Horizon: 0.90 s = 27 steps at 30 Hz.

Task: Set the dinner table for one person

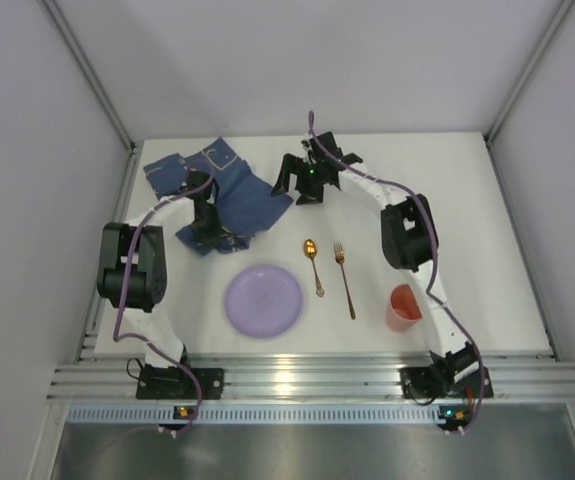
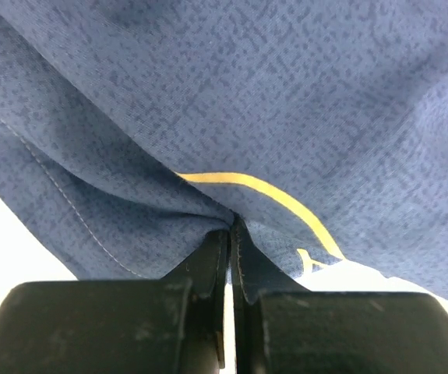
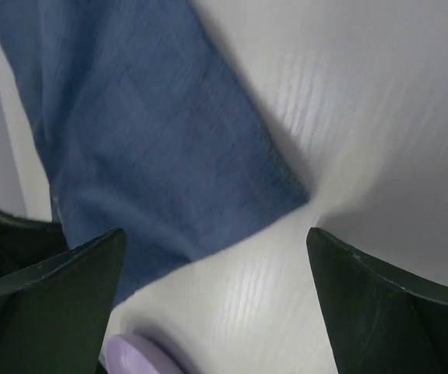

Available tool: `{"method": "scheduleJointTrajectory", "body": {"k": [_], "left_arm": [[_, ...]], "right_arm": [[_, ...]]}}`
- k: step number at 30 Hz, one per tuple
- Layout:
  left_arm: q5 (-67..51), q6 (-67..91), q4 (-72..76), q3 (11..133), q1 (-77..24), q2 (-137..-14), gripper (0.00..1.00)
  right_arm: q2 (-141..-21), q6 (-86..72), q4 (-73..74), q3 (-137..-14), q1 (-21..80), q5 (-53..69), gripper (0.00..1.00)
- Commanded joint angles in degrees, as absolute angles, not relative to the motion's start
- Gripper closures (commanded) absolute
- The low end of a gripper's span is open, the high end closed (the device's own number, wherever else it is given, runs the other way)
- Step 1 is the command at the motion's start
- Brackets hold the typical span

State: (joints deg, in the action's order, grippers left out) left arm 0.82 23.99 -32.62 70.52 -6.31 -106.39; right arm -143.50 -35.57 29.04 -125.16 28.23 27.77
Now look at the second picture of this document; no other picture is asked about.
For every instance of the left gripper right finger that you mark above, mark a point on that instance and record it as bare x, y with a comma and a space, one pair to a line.
283, 327

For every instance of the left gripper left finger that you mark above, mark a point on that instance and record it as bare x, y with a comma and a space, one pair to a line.
170, 325

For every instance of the blue cloth placemat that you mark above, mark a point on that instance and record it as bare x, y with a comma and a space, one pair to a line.
130, 129

